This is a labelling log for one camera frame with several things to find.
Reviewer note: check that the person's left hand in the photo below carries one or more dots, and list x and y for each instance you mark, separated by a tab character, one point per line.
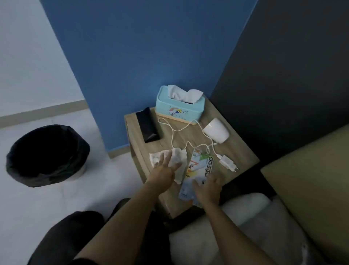
162	177

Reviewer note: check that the person's right hand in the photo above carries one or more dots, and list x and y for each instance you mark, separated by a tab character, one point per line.
209	192

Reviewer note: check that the person's left thumb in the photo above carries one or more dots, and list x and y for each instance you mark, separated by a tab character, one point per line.
177	166

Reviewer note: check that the person's right thumb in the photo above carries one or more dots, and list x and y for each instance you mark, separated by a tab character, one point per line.
196	186

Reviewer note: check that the person's left middle finger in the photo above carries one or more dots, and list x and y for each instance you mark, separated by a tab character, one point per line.
161	159

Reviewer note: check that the white tissue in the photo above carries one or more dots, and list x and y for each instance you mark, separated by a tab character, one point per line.
179	156
180	94

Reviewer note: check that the colourful scissors packet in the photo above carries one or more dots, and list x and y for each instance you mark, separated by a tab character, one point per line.
199	169

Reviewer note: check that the person's right forearm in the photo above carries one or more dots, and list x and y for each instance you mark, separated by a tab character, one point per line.
234	234

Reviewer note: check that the person's left forearm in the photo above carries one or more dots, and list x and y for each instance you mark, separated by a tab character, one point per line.
122	226

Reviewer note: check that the black case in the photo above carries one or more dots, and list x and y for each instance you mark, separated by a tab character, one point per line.
147	125

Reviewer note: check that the white charger plug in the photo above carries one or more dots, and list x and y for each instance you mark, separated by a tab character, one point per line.
226	162

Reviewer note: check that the white cup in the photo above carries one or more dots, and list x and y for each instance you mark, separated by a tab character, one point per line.
216	131

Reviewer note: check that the light blue tissue box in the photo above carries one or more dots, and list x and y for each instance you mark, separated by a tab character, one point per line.
177	109

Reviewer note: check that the white bedding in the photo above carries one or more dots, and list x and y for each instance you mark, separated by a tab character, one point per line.
245	208

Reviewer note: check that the wooden bedside table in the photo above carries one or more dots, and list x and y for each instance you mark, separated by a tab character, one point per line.
241	155

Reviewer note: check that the white tissue in box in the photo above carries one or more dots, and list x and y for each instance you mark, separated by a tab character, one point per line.
180	94

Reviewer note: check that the waste bin with black bag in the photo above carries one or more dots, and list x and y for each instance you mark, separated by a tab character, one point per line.
46	155

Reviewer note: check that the beige bed headboard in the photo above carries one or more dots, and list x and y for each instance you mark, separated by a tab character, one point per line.
313	177

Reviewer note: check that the black trousers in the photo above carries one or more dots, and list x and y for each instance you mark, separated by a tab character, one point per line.
60	237

